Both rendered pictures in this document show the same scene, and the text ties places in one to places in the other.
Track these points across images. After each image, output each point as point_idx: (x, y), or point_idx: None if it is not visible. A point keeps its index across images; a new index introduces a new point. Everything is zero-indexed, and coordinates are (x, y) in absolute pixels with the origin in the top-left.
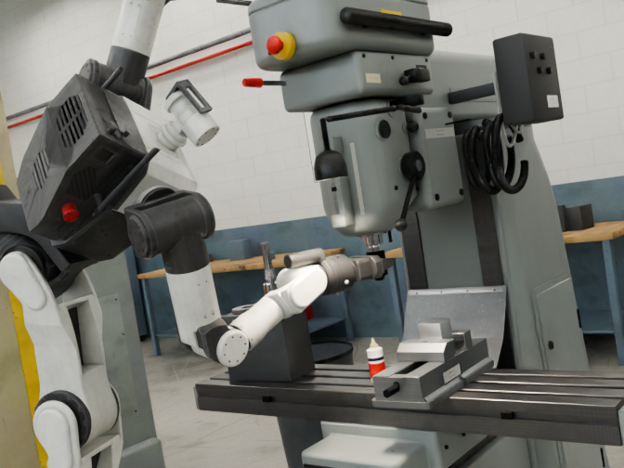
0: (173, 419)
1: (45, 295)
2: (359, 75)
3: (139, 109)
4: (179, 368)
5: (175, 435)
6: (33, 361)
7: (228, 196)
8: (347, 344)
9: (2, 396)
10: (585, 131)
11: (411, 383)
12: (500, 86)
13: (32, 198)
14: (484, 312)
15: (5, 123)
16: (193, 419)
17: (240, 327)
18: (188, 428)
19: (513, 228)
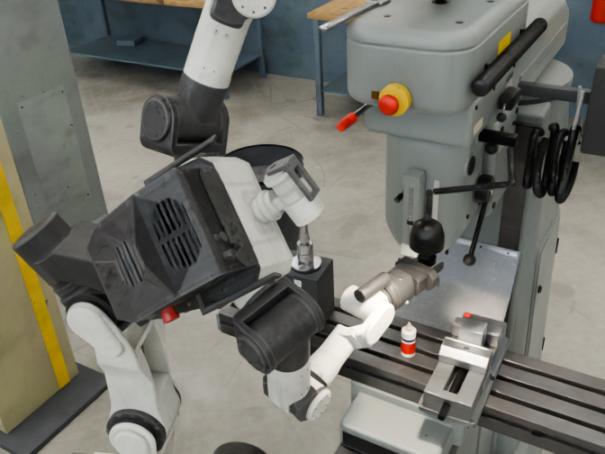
0: (108, 170)
1: (121, 347)
2: (468, 131)
3: (229, 170)
4: (97, 95)
5: (115, 193)
6: (14, 213)
7: None
8: (296, 153)
9: None
10: None
11: (462, 408)
12: (590, 116)
13: (119, 286)
14: (494, 271)
15: None
16: (129, 172)
17: (320, 374)
18: (127, 185)
19: (539, 204)
